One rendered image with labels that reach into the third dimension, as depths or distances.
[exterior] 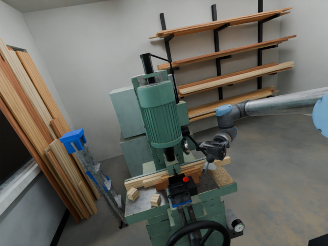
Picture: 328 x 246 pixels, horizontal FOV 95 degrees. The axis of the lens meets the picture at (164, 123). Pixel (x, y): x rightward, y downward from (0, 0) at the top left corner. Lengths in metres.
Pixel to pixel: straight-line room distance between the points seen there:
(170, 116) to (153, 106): 0.10
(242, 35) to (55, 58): 3.51
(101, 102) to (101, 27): 1.25
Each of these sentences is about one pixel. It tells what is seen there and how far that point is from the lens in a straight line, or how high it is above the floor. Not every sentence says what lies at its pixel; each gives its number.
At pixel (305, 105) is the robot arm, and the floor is 1.31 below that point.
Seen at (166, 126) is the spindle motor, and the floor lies 1.28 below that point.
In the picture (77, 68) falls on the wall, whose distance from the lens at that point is 3.12.
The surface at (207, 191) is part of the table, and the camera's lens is 0.88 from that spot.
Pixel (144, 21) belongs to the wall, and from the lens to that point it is 3.16.
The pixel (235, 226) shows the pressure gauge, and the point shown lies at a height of 0.68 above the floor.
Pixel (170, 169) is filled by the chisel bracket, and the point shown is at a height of 1.01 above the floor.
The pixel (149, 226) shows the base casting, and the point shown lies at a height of 0.79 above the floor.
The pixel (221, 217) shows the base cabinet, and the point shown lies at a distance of 1.06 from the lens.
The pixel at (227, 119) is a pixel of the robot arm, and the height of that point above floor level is 1.19.
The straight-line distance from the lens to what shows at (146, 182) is 0.95.
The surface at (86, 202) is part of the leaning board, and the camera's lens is 2.29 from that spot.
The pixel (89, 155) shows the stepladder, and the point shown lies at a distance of 1.71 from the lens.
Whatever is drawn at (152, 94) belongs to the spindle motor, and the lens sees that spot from 0.67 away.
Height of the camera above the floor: 1.53
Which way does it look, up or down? 20 degrees down
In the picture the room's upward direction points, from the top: 13 degrees counter-clockwise
